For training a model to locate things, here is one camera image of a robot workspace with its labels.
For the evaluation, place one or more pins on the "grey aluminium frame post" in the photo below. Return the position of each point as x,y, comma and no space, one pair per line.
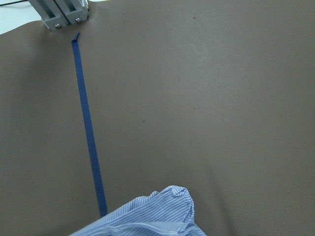
57,14

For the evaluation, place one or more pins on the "light blue striped shirt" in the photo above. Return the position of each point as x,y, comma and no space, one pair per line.
169,212

